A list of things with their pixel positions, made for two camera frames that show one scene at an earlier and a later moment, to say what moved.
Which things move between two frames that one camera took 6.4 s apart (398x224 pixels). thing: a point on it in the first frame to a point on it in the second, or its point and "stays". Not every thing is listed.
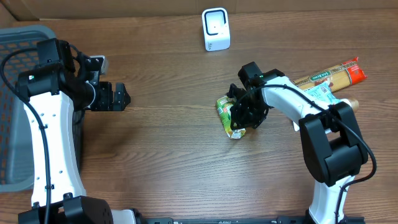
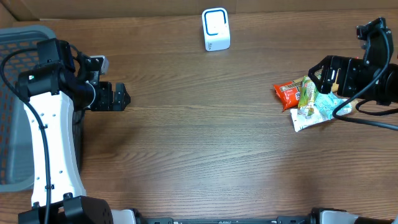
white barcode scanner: x=216 y=28 stays
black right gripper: x=244 y=122 to x=347 y=67
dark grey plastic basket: x=18 y=51 stays
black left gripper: x=108 y=102 stays
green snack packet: x=223 y=106 to x=308 y=96
